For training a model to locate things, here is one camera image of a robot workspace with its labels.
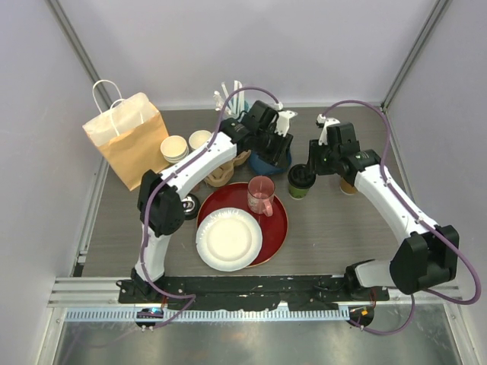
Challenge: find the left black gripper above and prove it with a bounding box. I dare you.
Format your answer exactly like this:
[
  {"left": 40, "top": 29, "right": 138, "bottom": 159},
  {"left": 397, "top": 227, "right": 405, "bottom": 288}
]
[{"left": 253, "top": 127, "right": 293, "bottom": 170}]

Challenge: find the black coffee lid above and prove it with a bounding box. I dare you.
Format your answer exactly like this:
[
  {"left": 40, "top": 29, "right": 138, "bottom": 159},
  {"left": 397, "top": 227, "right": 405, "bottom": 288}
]
[{"left": 288, "top": 163, "right": 316, "bottom": 189}]

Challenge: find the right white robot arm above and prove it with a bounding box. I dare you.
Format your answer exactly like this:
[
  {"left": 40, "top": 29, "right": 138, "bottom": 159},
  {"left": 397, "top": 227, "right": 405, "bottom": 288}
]
[{"left": 306, "top": 118, "right": 460, "bottom": 300}]

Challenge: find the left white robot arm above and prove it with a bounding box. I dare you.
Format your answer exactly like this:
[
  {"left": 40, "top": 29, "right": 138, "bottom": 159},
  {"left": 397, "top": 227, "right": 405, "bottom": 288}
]
[{"left": 118, "top": 101, "right": 296, "bottom": 303}]

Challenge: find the blue plastic dish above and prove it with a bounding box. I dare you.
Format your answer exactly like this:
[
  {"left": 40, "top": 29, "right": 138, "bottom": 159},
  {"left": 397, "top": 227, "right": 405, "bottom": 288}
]
[{"left": 248, "top": 151, "right": 292, "bottom": 176}]

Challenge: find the back cardboard cup carrier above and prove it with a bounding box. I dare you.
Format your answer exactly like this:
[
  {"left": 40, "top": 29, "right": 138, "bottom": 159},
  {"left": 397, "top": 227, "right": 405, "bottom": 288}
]
[{"left": 232, "top": 150, "right": 251, "bottom": 167}]

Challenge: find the cardboard cup carrier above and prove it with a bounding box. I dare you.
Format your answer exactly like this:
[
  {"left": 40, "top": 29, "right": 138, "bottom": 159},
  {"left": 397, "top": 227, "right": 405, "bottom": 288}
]
[
  {"left": 232, "top": 150, "right": 251, "bottom": 167},
  {"left": 205, "top": 162, "right": 234, "bottom": 188}
]

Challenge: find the pink glass mug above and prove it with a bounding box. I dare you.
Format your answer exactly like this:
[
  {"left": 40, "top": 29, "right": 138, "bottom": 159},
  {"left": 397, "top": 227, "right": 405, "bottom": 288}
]
[{"left": 247, "top": 176, "right": 275, "bottom": 217}]

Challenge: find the blue straw holder cup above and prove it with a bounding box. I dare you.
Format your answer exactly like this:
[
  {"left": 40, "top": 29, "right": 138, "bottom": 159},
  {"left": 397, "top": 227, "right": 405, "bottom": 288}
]
[{"left": 224, "top": 100, "right": 250, "bottom": 120}]

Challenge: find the front cardboard cup carrier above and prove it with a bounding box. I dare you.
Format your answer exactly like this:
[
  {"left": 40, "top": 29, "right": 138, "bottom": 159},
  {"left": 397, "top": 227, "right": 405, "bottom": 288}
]
[{"left": 205, "top": 162, "right": 234, "bottom": 188}]

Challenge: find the brown paper cup stack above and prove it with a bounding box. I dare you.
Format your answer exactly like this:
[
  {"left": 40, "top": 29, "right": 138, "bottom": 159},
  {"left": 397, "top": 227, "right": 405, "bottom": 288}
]
[{"left": 188, "top": 130, "right": 212, "bottom": 151}]

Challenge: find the red round tray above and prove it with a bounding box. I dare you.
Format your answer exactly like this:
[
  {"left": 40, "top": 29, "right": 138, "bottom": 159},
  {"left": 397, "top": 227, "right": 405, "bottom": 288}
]
[{"left": 197, "top": 182, "right": 288, "bottom": 268}]

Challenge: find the green paper cup stack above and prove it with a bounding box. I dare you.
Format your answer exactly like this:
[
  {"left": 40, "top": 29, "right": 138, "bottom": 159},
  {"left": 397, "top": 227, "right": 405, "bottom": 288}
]
[{"left": 160, "top": 135, "right": 189, "bottom": 164}]

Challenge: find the white paper plate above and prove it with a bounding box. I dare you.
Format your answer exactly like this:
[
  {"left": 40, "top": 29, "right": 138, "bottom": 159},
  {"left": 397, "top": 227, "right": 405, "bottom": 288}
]
[{"left": 196, "top": 208, "right": 263, "bottom": 272}]

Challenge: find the brown paper bag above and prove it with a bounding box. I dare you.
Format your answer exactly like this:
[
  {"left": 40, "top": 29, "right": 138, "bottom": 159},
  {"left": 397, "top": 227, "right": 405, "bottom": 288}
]
[{"left": 83, "top": 92, "right": 169, "bottom": 191}]

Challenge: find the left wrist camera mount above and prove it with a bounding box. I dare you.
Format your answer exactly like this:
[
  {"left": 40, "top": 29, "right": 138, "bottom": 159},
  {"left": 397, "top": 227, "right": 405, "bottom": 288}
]
[{"left": 275, "top": 110, "right": 298, "bottom": 137}]

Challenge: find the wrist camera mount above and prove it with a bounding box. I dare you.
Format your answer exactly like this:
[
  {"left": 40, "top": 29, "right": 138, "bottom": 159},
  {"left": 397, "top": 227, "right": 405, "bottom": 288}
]
[
  {"left": 275, "top": 110, "right": 298, "bottom": 137},
  {"left": 316, "top": 114, "right": 340, "bottom": 145}
]

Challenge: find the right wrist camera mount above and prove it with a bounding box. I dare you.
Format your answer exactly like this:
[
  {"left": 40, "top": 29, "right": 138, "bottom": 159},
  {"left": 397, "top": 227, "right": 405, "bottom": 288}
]
[{"left": 316, "top": 114, "right": 340, "bottom": 145}]

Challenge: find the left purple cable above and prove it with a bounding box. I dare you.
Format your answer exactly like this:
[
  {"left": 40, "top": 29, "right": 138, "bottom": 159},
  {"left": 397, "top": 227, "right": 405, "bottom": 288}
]
[{"left": 138, "top": 86, "right": 285, "bottom": 331}]

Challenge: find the purple cable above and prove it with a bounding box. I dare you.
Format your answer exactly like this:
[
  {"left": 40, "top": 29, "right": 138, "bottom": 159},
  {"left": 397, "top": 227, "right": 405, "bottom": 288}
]
[
  {"left": 138, "top": 86, "right": 285, "bottom": 331},
  {"left": 317, "top": 99, "right": 482, "bottom": 335}
]

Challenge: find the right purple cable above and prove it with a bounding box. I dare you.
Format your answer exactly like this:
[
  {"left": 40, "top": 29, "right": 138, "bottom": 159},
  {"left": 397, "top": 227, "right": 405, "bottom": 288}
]
[{"left": 317, "top": 99, "right": 482, "bottom": 335}]

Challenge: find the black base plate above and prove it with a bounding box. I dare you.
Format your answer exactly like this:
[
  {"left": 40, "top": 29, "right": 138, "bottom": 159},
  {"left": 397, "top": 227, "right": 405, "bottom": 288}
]
[{"left": 116, "top": 275, "right": 390, "bottom": 312}]

